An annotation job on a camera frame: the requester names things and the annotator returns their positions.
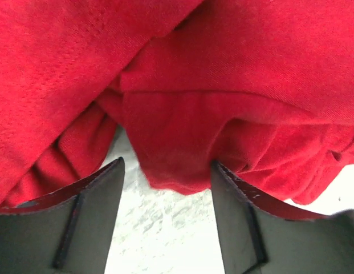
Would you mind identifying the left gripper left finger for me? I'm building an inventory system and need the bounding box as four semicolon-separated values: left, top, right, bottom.
0;158;125;273

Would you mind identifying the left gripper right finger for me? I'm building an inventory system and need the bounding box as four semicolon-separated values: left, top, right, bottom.
211;162;354;273

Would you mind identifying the red t-shirt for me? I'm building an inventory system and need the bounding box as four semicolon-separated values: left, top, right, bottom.
0;1;354;207

